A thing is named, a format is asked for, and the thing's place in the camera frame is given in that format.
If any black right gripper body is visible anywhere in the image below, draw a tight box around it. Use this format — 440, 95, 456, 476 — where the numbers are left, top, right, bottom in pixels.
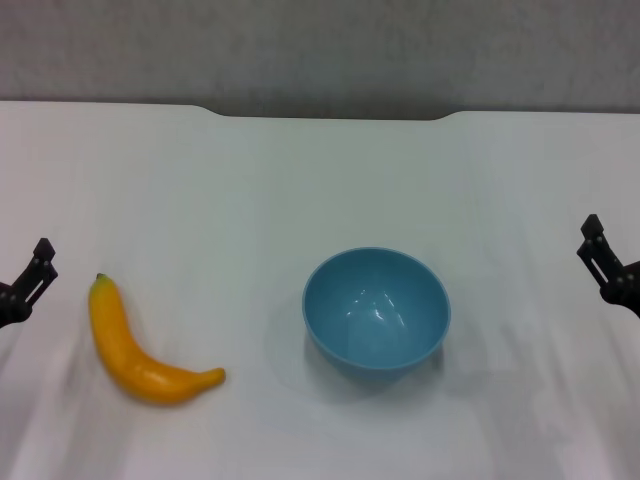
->
599, 263, 640, 319

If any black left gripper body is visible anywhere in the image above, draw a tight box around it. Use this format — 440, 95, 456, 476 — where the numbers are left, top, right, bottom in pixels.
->
0, 280, 33, 330

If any yellow banana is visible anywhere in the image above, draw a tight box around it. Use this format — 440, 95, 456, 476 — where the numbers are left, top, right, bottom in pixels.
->
88, 272, 227, 405

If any blue plastic bowl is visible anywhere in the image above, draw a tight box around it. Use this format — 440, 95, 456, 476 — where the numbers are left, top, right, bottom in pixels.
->
301, 246, 452, 384

